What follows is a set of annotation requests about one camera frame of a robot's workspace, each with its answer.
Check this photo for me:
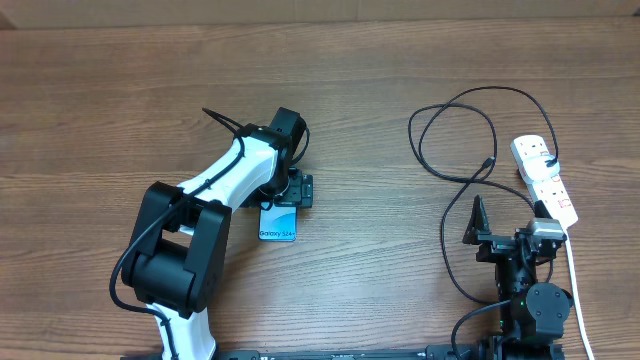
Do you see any black USB charging cable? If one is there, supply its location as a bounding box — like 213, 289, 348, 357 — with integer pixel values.
407, 85, 560, 306

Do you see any white power strip cord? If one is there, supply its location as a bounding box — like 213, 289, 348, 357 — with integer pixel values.
563, 227, 596, 360

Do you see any white charger plug adapter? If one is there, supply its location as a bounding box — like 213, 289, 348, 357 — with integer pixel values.
519, 154, 560, 184

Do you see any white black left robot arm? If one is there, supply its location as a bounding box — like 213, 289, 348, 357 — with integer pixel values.
109, 108, 313, 359

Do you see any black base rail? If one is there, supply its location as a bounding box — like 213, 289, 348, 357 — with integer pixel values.
214, 343, 566, 360

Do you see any white power strip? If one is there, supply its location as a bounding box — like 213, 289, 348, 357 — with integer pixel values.
510, 135, 578, 230

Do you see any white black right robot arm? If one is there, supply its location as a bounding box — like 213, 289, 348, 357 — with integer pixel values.
452, 196, 574, 360

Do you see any Samsung Galaxy smartphone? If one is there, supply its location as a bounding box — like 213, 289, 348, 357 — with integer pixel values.
259, 206, 297, 242

